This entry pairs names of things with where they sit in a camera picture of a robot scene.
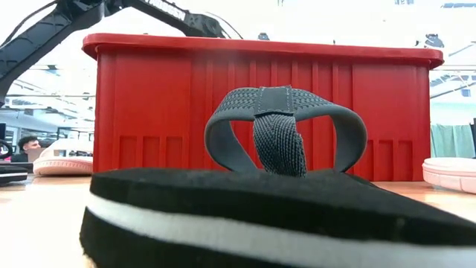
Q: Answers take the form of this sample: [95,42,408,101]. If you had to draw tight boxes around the black flip-flop white-striped sole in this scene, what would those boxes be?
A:
[0,165,29,186]
[79,85,476,268]

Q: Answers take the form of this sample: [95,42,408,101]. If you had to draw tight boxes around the green cloth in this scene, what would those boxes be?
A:
[430,124,476,159]

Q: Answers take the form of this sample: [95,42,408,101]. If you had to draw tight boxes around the red plastic bin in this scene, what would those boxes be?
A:
[81,32,445,182]

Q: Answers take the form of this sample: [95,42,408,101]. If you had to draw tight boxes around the long black cable loop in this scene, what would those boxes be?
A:
[0,139,14,161]

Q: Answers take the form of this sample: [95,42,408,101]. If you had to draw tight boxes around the person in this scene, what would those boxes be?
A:
[10,135,42,163]

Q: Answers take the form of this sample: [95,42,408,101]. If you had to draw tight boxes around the pink slide sandal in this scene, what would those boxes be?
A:
[32,138,94,176]
[422,156,476,195]

